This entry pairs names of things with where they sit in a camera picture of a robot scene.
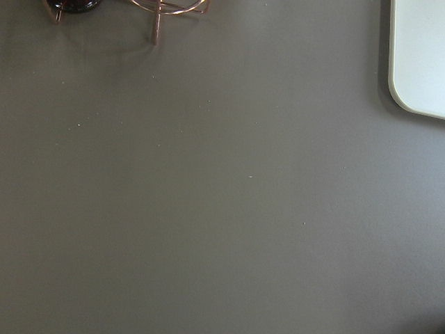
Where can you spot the copper wire bottle rack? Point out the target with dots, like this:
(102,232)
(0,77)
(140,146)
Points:
(57,8)

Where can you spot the cream rabbit tray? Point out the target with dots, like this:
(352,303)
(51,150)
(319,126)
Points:
(416,56)

